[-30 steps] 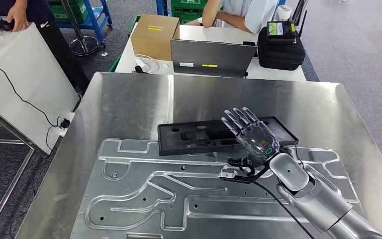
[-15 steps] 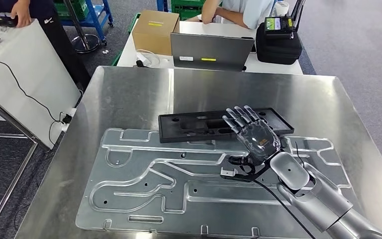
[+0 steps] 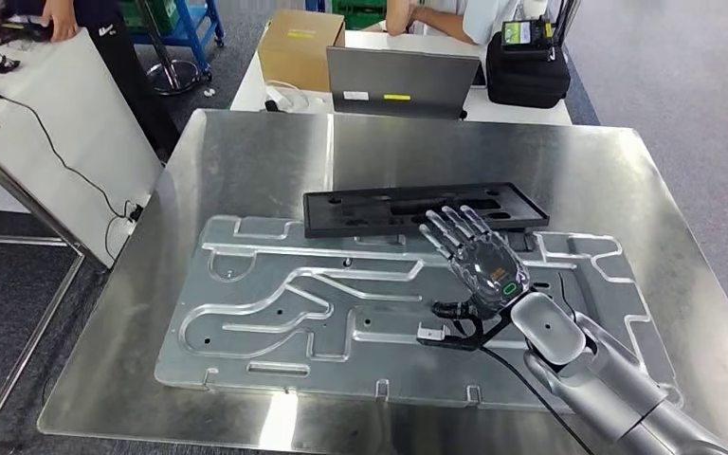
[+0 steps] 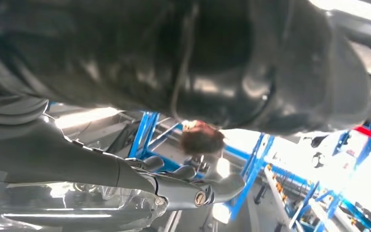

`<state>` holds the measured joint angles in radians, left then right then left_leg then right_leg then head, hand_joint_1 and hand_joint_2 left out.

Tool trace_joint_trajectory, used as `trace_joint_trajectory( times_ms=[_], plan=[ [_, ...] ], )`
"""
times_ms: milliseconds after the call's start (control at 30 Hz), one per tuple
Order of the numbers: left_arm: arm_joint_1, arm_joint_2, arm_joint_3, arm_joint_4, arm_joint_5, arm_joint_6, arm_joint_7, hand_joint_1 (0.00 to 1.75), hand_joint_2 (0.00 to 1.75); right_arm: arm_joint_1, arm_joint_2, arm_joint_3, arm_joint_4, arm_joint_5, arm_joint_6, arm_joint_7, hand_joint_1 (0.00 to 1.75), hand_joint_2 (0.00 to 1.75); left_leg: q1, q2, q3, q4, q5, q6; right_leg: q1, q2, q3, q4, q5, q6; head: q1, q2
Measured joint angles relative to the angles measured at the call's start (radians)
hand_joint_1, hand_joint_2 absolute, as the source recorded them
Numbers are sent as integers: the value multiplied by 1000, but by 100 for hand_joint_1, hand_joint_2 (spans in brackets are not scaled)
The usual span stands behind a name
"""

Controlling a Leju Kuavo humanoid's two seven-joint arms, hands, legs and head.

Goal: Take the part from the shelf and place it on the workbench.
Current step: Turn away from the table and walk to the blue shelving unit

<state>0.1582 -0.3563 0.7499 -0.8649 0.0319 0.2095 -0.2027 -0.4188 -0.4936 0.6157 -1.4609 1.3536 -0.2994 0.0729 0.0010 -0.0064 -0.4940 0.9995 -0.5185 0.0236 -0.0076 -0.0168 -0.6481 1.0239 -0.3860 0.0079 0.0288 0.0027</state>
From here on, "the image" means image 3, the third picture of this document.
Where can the brown cardboard box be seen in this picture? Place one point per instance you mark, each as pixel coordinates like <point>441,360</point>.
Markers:
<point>298,56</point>

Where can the stainless steel workbench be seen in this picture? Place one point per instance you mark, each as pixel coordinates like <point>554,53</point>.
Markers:
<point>263,163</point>

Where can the power strip with plugs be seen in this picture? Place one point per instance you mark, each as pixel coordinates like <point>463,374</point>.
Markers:
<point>136,212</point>

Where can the black handheld device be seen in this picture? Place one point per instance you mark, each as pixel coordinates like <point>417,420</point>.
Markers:
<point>22,31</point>

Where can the grey laptop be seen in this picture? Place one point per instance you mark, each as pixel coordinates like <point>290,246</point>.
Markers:
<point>402,81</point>

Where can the black device with screen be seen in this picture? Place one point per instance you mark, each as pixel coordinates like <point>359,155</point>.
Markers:
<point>518,32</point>

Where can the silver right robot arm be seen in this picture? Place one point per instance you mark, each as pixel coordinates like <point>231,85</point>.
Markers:
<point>590,377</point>

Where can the green plastic bin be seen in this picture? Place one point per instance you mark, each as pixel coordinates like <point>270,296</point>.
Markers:
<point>358,16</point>
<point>163,16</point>

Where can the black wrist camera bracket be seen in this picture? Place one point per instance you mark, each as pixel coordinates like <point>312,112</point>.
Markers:
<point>464,344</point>

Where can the chrome stanchion post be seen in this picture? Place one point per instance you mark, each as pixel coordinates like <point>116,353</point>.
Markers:
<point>179,78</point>

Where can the black bag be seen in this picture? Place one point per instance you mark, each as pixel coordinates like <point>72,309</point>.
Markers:
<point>527,78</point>

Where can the stamped sheet metal plate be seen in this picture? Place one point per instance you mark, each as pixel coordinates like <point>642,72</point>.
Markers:
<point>339,351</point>

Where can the black plastic frame part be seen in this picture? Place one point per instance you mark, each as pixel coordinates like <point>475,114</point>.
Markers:
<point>315,216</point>

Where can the blue steel shelf rack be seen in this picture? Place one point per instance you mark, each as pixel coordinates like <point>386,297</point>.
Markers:
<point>213,19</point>

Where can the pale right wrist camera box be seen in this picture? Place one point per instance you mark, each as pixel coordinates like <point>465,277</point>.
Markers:
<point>432,333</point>

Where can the person's hand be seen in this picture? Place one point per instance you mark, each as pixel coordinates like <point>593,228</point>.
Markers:
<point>59,19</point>

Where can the person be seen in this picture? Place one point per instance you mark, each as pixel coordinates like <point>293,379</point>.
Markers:
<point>131,75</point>
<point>483,19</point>

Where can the person's forearm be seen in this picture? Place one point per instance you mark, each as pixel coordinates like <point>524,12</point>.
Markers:
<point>427,22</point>

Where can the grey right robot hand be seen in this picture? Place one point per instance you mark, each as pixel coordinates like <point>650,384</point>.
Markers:
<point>489,270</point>

